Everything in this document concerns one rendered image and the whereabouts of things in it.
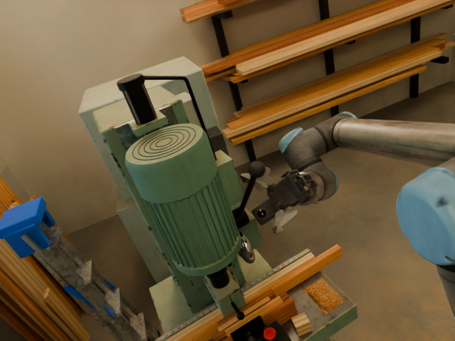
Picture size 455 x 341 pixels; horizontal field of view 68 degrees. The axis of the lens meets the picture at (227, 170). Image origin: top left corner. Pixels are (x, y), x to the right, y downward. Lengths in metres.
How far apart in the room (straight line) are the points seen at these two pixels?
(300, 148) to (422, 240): 0.53
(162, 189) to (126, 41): 2.43
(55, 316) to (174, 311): 1.21
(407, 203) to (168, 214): 0.43
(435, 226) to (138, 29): 2.75
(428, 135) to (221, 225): 0.44
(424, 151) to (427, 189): 0.24
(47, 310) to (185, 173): 1.83
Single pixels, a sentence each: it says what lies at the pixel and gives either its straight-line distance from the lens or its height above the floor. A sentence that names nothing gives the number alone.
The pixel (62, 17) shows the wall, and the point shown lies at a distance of 3.02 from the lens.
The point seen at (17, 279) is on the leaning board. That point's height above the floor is 0.66.
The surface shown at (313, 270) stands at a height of 0.92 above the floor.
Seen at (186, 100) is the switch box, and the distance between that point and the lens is 0.99.
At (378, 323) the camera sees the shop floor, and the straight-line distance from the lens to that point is 2.11.
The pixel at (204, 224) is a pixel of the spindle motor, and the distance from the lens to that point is 0.71.
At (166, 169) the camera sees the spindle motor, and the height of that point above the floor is 1.49.
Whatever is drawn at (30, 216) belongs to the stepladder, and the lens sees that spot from 1.52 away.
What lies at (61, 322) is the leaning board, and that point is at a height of 0.25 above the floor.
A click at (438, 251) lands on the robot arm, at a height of 1.39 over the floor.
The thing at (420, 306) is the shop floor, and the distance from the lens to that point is 2.19.
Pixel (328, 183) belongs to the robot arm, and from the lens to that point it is 0.96.
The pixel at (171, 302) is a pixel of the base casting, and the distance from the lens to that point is 1.34.
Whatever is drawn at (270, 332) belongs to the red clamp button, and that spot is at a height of 1.03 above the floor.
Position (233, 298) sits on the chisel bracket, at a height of 1.05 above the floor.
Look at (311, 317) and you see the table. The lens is 1.04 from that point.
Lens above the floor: 1.77
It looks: 30 degrees down
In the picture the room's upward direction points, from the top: 17 degrees counter-clockwise
